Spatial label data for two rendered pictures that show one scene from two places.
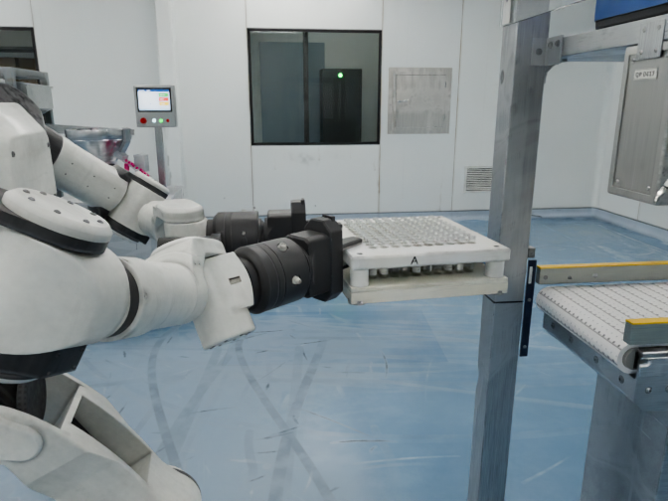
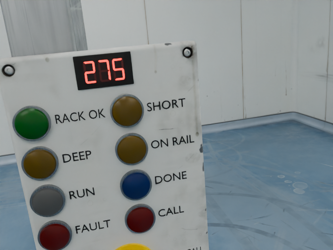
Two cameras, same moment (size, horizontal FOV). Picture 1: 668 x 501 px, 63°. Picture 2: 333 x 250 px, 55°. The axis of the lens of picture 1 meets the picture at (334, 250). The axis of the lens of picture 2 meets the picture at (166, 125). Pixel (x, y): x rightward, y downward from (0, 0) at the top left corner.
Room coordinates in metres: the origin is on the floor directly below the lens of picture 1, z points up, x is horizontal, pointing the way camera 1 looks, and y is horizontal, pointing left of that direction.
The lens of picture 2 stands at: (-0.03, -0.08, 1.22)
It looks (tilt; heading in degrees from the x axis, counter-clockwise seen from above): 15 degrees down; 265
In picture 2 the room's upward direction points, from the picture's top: 5 degrees counter-clockwise
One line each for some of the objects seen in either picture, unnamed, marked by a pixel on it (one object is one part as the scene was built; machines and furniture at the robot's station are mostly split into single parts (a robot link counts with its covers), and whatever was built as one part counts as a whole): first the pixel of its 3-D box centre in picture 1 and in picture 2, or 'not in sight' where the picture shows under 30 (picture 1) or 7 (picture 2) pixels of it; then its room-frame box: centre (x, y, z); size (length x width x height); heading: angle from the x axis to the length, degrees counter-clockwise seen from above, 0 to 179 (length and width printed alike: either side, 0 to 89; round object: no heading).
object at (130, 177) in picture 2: not in sight; (136, 185); (-0.02, -0.36, 1.09); 0.03 x 0.01 x 0.03; 7
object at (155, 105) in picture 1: (158, 138); not in sight; (3.40, 1.07, 1.07); 0.23 x 0.10 x 0.62; 97
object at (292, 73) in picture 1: (315, 88); not in sight; (5.95, 0.19, 1.43); 1.38 x 0.01 x 1.16; 97
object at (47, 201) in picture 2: not in sight; (47, 201); (0.06, -0.35, 1.09); 0.03 x 0.01 x 0.03; 7
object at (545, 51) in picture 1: (546, 50); not in sight; (0.97, -0.36, 1.36); 0.05 x 0.03 x 0.04; 7
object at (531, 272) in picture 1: (528, 309); not in sight; (0.99, -0.38, 0.89); 0.02 x 0.01 x 0.20; 97
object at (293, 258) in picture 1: (299, 266); not in sight; (0.72, 0.05, 1.06); 0.12 x 0.10 x 0.13; 135
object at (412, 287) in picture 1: (403, 266); not in sight; (0.87, -0.12, 1.02); 0.24 x 0.24 x 0.02; 13
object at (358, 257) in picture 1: (404, 239); not in sight; (0.87, -0.12, 1.06); 0.25 x 0.24 x 0.02; 13
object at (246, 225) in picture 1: (270, 236); not in sight; (0.89, 0.11, 1.06); 0.12 x 0.10 x 0.13; 95
